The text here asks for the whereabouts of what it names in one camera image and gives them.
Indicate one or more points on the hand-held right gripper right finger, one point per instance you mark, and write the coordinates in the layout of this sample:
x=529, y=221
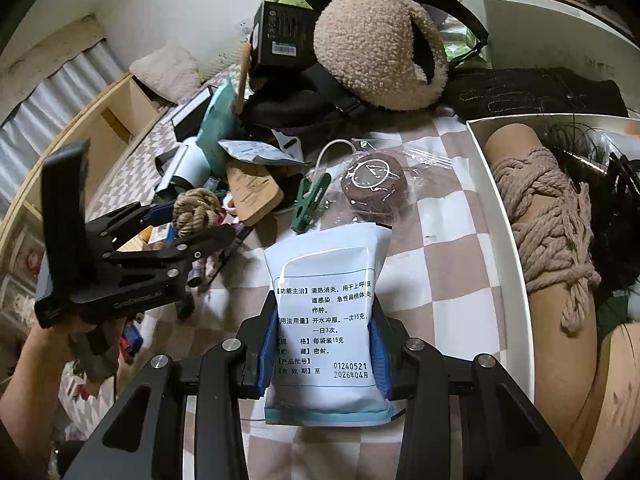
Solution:
x=382, y=360

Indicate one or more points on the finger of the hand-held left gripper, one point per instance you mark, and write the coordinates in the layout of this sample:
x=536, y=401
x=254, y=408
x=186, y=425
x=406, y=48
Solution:
x=200, y=247
x=130, y=217

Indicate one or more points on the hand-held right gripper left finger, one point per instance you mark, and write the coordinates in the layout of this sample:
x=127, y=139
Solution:
x=265, y=350

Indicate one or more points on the white medicine sachet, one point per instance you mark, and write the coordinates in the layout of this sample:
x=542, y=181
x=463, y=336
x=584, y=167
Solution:
x=325, y=320

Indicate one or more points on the white storage box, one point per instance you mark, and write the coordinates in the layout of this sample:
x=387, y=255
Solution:
x=505, y=240

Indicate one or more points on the person's left forearm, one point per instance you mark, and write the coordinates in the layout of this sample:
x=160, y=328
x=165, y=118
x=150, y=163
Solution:
x=25, y=400

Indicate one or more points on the person's left hand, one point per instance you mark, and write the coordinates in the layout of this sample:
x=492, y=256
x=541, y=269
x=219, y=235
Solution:
x=50, y=352

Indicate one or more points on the engraved wooden paddle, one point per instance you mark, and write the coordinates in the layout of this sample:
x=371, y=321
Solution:
x=255, y=192

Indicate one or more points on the white cylindrical device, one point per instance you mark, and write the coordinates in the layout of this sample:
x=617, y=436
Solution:
x=192, y=165

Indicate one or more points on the wooden headboard shelf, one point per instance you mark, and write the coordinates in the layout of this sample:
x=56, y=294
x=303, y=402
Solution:
x=115, y=125

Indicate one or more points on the silver foil packet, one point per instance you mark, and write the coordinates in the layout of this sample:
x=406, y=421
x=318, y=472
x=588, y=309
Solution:
x=255, y=152

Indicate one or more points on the black box with white stripe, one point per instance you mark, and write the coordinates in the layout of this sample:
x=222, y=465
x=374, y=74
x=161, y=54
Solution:
x=190, y=117

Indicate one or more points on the teal tissue packet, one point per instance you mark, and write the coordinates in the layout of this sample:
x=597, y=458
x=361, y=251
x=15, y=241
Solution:
x=220, y=120

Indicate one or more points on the grey curtain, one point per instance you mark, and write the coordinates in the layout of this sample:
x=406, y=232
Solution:
x=55, y=95

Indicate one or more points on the white fluffy pillow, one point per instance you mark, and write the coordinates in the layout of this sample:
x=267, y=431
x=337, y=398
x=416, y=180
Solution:
x=165, y=72

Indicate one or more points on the black cloth with eye print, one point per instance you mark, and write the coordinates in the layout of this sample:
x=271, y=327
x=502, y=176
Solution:
x=290, y=105

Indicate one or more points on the round wooden cartoon coaster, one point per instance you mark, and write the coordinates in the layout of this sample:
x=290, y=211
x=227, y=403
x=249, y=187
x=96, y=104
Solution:
x=244, y=80

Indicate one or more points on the brown disc in clear bag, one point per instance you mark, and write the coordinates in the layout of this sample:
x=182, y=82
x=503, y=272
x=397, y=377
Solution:
x=375, y=182

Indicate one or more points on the black box with barcode label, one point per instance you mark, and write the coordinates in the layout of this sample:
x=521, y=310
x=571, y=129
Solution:
x=282, y=35

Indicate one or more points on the beige fleece hat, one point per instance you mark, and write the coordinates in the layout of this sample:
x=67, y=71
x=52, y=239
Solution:
x=370, y=50

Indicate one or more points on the white drawer board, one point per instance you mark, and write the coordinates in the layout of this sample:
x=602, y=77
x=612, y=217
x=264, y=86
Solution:
x=540, y=30

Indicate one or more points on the white wall socket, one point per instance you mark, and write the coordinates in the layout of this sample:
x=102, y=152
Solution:
x=245, y=30

